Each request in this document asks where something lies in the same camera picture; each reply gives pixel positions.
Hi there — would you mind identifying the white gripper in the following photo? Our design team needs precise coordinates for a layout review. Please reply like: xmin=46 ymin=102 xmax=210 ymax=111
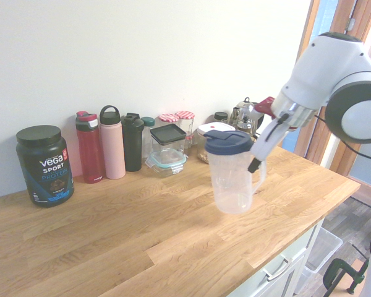
xmin=247 ymin=114 xmax=294 ymax=174

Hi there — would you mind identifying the clear pitcher with blue lid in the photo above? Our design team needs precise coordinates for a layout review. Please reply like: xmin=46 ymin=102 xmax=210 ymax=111
xmin=203 ymin=129 xmax=268 ymax=215

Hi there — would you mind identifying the red water bottle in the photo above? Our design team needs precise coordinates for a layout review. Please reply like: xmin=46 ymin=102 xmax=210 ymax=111
xmin=75 ymin=111 xmax=105 ymax=184

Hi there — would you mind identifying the chrome kettle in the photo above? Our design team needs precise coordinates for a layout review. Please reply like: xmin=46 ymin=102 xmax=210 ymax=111
xmin=230 ymin=97 xmax=265 ymax=137

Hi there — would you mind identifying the canister with white lid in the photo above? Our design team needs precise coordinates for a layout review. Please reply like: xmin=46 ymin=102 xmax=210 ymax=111
xmin=196 ymin=122 xmax=237 ymax=164

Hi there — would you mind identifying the glass jar red checkered lid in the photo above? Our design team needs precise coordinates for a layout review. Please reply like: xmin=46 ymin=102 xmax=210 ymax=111
xmin=158 ymin=113 xmax=177 ymax=127
xmin=175 ymin=110 xmax=195 ymax=146

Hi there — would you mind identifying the glass container teal clip lid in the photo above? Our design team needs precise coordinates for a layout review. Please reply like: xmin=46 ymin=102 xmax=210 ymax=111
xmin=144 ymin=148 xmax=188 ymax=178

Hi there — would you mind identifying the square canister with black lid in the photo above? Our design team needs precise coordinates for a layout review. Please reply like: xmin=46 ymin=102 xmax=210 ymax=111
xmin=150 ymin=124 xmax=187 ymax=155

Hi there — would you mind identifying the clear plastic storage bin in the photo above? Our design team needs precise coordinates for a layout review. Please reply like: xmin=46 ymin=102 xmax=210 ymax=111
xmin=296 ymin=227 xmax=344 ymax=291

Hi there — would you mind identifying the white kitchen cabinet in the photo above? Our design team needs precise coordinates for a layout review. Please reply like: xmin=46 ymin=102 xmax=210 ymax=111
xmin=227 ymin=216 xmax=325 ymax=297

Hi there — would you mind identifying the clear bottle with green lid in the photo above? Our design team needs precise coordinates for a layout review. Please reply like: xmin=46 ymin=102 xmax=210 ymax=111
xmin=141 ymin=116 xmax=156 ymax=155

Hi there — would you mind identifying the black shaker bottle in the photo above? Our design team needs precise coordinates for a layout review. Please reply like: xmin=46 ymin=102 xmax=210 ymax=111
xmin=121 ymin=113 xmax=145 ymax=173

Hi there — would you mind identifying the green metal clamp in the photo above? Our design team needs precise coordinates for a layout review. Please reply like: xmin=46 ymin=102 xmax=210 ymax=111
xmin=323 ymin=258 xmax=370 ymax=297

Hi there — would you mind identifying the pink bottle with black lid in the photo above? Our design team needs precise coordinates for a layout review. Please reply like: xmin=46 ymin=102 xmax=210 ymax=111
xmin=99 ymin=105 xmax=127 ymax=179

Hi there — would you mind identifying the black Vega protein tub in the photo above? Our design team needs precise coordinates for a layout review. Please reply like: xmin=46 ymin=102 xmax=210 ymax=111
xmin=15 ymin=125 xmax=75 ymax=209

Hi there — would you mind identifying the red wrist camera mount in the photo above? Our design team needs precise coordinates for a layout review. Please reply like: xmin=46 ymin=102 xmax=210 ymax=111
xmin=242 ymin=96 xmax=276 ymax=121

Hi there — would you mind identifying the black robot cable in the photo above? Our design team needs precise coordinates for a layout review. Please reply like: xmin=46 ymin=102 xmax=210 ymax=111
xmin=314 ymin=113 xmax=371 ymax=162

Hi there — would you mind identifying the metal drawer handle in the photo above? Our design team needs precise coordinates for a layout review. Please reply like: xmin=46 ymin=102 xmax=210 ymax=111
xmin=262 ymin=258 xmax=293 ymax=281

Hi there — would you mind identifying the wooden door frame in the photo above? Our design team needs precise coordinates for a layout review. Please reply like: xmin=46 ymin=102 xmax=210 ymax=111
xmin=293 ymin=0 xmax=371 ymax=177

